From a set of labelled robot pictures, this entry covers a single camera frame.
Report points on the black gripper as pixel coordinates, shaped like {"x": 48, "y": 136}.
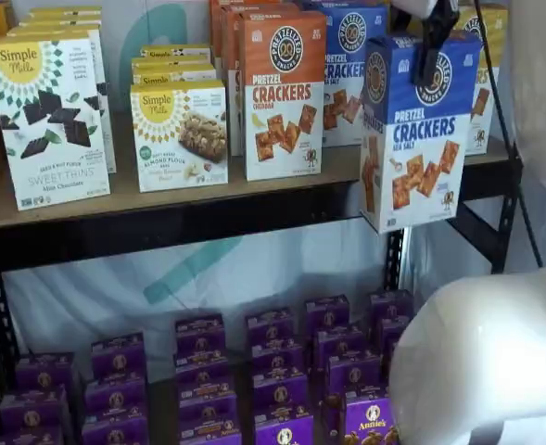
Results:
{"x": 445, "y": 16}

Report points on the blue pretzel crackers box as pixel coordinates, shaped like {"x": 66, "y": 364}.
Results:
{"x": 346, "y": 92}
{"x": 421, "y": 139}

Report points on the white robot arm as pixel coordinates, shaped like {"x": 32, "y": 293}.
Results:
{"x": 462, "y": 347}

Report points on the gold pretzel crackers box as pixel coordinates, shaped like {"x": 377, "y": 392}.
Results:
{"x": 486, "y": 116}

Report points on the orange pretzel crackers box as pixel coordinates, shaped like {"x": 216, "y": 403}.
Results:
{"x": 282, "y": 116}
{"x": 216, "y": 28}
{"x": 231, "y": 69}

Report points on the Simple Mills almond bars box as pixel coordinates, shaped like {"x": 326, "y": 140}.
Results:
{"x": 194, "y": 62}
{"x": 194, "y": 74}
{"x": 180, "y": 153}
{"x": 175, "y": 50}

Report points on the purple Annie's snack box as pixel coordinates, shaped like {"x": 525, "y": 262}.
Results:
{"x": 279, "y": 391}
{"x": 45, "y": 371}
{"x": 393, "y": 331}
{"x": 115, "y": 396}
{"x": 270, "y": 326}
{"x": 326, "y": 315}
{"x": 284, "y": 431}
{"x": 277, "y": 357}
{"x": 370, "y": 422}
{"x": 210, "y": 433}
{"x": 353, "y": 371}
{"x": 390, "y": 306}
{"x": 27, "y": 438}
{"x": 203, "y": 368}
{"x": 115, "y": 431}
{"x": 117, "y": 354}
{"x": 200, "y": 334}
{"x": 31, "y": 410}
{"x": 207, "y": 401}
{"x": 339, "y": 343}

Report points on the Simple Mills sweet thins box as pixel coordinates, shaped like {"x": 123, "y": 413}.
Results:
{"x": 45, "y": 153}
{"x": 64, "y": 11}
{"x": 105, "y": 116}
{"x": 59, "y": 21}

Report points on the black metal shelving rack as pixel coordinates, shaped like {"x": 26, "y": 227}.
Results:
{"x": 161, "y": 236}

